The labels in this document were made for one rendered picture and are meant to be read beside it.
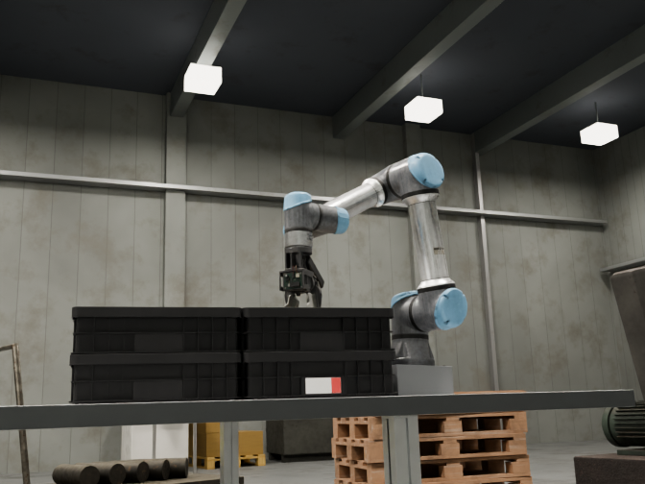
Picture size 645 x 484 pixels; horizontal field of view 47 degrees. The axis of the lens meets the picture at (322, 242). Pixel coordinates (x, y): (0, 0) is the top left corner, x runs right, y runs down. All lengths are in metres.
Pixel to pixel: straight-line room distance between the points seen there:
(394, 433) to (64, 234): 10.15
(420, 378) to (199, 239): 9.74
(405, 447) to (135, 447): 7.77
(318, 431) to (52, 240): 4.77
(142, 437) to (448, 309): 7.37
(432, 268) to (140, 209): 9.75
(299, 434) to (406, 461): 9.11
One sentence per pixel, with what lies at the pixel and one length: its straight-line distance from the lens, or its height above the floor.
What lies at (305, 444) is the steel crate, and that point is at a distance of 10.77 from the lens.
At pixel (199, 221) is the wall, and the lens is 11.90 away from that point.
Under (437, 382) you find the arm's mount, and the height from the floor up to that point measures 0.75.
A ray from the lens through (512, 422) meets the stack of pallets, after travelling 4.79.
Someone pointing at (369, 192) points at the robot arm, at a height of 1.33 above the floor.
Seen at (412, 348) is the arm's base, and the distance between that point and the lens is 2.29.
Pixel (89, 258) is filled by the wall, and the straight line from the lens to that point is 11.50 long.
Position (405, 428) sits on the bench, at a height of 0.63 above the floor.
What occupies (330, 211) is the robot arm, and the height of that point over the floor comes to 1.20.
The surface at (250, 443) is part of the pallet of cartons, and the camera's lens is 10.30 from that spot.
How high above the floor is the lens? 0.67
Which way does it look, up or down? 13 degrees up
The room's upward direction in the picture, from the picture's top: 2 degrees counter-clockwise
